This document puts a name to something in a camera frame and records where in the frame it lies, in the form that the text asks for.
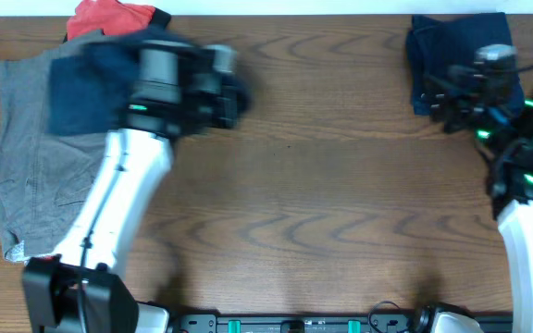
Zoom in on dark blue shorts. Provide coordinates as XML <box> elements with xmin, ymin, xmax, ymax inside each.
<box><xmin>46</xmin><ymin>27</ymin><xmax>249</xmax><ymax>137</ymax></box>

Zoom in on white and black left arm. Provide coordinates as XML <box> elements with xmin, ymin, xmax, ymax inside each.
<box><xmin>22</xmin><ymin>40</ymin><xmax>249</xmax><ymax>332</ymax></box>

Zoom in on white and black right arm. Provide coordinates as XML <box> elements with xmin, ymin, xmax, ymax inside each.
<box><xmin>425</xmin><ymin>44</ymin><xmax>533</xmax><ymax>332</ymax></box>

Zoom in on folded dark blue garment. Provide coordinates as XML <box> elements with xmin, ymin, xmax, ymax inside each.
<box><xmin>405</xmin><ymin>12</ymin><xmax>517</xmax><ymax>116</ymax></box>

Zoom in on red and black garment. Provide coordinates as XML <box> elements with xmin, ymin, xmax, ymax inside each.
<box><xmin>65</xmin><ymin>0</ymin><xmax>172</xmax><ymax>42</ymax></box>

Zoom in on grey shorts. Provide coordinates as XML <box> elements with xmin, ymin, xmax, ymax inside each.
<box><xmin>0</xmin><ymin>30</ymin><xmax>124</xmax><ymax>264</ymax></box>

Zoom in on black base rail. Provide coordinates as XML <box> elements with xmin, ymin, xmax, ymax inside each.
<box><xmin>167</xmin><ymin>312</ymin><xmax>414</xmax><ymax>333</ymax></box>

